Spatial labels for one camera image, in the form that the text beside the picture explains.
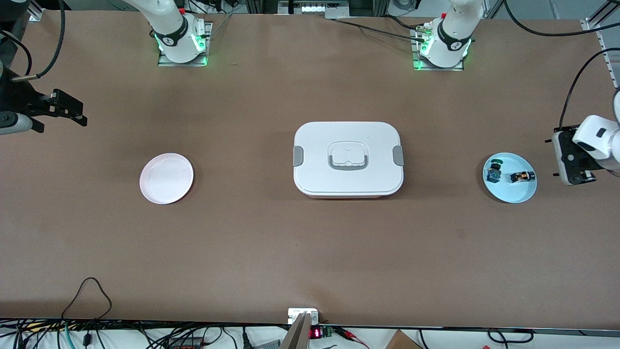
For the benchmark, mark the pink round plate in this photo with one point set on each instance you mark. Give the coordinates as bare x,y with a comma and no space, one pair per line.
166,179

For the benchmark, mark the light blue round plate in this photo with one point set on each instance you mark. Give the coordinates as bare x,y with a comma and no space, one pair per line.
513,191

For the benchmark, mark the red test lead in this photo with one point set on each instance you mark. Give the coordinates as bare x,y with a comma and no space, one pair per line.
351,334

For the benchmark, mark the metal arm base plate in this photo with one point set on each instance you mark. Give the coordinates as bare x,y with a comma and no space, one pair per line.
167,63
415,58

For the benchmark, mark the orange black push-button switch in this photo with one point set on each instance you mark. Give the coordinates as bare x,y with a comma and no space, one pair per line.
520,177

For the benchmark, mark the small white socket box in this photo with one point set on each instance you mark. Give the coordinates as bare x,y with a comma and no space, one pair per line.
295,312

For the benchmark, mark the aluminium profile bar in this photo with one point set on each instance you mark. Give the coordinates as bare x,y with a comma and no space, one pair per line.
298,337

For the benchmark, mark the silver device with lights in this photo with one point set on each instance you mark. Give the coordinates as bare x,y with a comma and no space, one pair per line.
315,8

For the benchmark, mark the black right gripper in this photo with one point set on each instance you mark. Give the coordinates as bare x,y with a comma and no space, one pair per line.
19,101

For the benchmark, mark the red digit display module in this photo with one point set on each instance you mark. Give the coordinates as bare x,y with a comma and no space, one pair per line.
316,333

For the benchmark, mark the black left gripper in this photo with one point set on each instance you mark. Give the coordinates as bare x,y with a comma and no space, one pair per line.
584,162

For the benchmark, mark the black power plug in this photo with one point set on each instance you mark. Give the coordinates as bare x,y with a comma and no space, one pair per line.
246,338

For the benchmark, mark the brown cardboard box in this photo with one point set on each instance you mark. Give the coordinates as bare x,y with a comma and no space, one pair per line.
402,341

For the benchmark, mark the green blue push-button switch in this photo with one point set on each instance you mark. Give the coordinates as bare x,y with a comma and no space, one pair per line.
494,172

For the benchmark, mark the aluminium table edge rail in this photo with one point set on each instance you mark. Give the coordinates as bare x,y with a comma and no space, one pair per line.
592,24
36,14

